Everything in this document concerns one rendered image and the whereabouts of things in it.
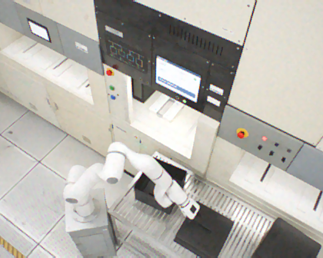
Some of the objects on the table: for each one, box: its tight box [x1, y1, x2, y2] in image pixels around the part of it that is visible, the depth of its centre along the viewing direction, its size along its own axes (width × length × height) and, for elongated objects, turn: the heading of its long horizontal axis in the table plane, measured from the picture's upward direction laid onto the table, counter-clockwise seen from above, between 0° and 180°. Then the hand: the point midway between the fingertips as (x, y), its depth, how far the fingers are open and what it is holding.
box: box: [251, 217, 321, 258], centre depth 195 cm, size 29×29×25 cm
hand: (198, 218), depth 201 cm, fingers open, 4 cm apart
